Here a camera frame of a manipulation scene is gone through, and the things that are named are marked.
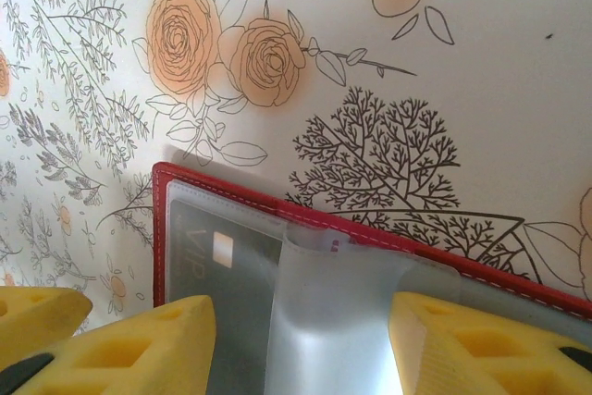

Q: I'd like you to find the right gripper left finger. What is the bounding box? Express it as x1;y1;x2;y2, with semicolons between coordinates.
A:
0;295;219;395

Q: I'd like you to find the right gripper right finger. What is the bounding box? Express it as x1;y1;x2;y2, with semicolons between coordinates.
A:
390;291;592;395

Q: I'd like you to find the black credit card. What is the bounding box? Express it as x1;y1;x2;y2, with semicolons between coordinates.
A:
166;198;289;306

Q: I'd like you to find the red card holder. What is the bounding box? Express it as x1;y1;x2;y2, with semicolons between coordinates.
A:
151;161;592;395

